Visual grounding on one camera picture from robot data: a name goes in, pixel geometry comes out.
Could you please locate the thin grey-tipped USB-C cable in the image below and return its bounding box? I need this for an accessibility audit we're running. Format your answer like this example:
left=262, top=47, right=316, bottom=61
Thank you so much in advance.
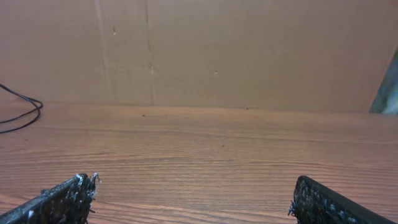
left=0, top=83, right=44, bottom=134

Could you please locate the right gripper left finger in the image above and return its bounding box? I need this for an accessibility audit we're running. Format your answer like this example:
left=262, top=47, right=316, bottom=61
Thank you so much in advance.
left=1, top=172, right=100, bottom=224

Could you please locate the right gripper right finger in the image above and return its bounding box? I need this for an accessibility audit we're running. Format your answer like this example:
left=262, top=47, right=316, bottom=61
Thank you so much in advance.
left=288, top=175, right=395, bottom=224

